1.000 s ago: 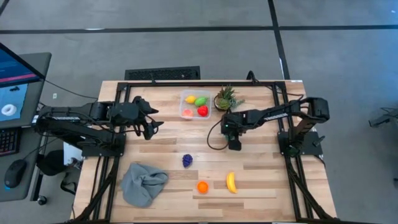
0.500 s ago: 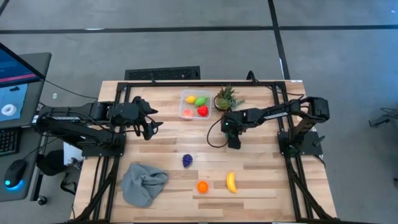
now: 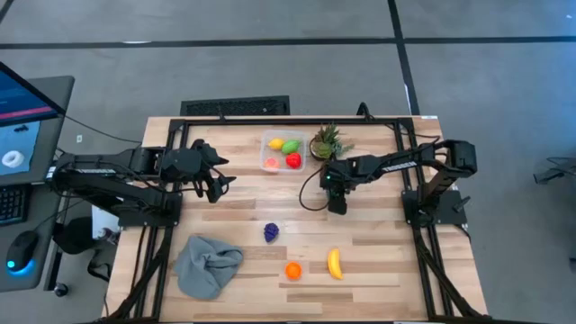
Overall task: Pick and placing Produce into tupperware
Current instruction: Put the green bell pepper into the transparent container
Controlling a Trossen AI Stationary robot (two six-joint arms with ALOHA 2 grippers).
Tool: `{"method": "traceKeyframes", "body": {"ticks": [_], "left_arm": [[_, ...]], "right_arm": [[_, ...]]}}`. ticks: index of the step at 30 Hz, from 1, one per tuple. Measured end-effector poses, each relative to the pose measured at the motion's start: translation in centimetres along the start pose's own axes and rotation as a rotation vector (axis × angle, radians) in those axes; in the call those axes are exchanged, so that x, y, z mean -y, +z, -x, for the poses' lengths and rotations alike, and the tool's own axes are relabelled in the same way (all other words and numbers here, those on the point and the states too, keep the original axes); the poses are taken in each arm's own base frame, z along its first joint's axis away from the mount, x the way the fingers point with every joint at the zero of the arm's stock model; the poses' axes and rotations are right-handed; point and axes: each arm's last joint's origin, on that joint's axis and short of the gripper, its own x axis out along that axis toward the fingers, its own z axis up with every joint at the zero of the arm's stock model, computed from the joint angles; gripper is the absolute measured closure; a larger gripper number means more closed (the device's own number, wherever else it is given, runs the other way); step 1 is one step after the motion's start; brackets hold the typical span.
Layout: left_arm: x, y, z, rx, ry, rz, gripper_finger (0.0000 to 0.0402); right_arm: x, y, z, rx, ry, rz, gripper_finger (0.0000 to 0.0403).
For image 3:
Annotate white paper sheet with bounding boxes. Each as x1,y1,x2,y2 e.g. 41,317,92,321
91,205,122,240

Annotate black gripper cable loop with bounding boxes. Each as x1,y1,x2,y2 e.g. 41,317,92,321
298,165,332,212

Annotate clear plastic container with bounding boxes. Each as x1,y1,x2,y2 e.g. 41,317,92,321
259,129,310,176

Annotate yellow toy banana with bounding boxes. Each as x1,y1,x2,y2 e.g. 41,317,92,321
327,247,345,281

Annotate black keyboard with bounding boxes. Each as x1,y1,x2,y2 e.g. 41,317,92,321
0,184,32,227

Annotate grey stand foot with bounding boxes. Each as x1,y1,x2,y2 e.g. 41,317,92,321
533,155,576,185

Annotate black grille panel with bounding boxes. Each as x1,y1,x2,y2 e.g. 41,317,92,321
179,94,292,117

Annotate purple toy grapes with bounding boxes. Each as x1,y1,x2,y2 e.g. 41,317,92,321
263,222,281,244

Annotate dark grey desk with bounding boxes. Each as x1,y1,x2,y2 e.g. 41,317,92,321
0,75,77,293

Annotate potted succulent plant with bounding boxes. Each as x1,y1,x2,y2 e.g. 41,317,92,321
308,123,356,162

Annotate black stool seat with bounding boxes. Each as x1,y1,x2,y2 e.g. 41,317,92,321
52,215,98,257

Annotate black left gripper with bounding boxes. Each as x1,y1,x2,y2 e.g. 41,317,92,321
179,138,238,203

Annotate orange toy fruit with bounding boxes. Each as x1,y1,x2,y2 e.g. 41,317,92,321
284,261,303,281

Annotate black desk cable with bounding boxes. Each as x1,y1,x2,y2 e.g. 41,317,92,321
64,114,143,146

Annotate black computer mouse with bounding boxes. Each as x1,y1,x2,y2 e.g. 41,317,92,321
4,229,40,274

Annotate grey crumpled cloth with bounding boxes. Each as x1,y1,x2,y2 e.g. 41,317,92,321
174,235,245,302

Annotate black aluminium table frame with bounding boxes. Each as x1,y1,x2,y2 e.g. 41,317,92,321
101,114,491,324

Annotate black cable with plug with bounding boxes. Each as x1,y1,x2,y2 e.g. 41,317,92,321
355,102,445,148

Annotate computer monitor blue screen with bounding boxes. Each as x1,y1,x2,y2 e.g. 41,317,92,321
0,60,68,188

